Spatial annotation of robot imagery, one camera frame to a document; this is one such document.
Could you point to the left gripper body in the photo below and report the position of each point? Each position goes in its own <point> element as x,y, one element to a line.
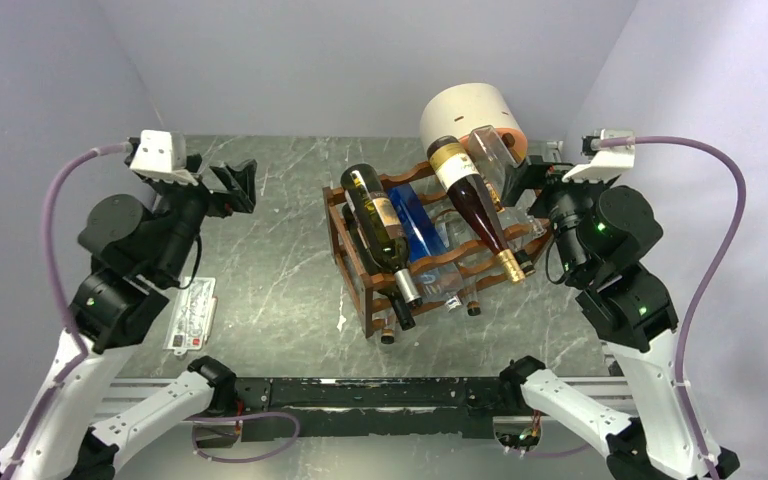
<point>185,206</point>

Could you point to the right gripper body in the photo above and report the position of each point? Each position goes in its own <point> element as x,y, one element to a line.
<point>566,202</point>

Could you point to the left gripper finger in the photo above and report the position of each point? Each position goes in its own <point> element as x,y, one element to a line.
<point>242,189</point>
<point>218,182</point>

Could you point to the clear glass bottle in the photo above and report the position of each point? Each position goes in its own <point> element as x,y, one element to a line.
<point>491,157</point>

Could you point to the rose wine bottle gold cap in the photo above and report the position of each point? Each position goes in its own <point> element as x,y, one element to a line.
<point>469,195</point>

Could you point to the green wine bottle silver cap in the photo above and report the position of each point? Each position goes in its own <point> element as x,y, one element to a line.
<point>380,226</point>

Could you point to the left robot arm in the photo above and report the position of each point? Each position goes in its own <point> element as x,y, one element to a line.
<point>136,256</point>

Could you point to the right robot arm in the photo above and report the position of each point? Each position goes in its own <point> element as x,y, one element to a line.
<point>602,231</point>

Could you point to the blue glass bottle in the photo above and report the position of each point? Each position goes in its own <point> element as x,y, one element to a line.
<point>419,230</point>

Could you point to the clear bottle lower rack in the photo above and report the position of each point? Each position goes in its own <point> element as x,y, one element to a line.
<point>451,233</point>

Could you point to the wooden wine rack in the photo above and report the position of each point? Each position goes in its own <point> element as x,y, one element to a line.
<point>365,288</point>

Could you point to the white orange cylinder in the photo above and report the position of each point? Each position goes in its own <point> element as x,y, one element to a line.
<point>460,109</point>

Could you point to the white printed card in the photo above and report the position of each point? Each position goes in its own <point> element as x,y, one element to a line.
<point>192,317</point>

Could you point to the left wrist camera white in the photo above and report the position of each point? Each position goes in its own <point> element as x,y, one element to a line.
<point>161,156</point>

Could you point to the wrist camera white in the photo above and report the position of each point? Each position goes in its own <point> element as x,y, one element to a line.
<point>161,156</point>
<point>610,153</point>

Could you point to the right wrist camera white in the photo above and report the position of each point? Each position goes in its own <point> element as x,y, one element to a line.
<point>610,153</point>

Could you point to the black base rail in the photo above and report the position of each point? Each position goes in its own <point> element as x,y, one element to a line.
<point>481,407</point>

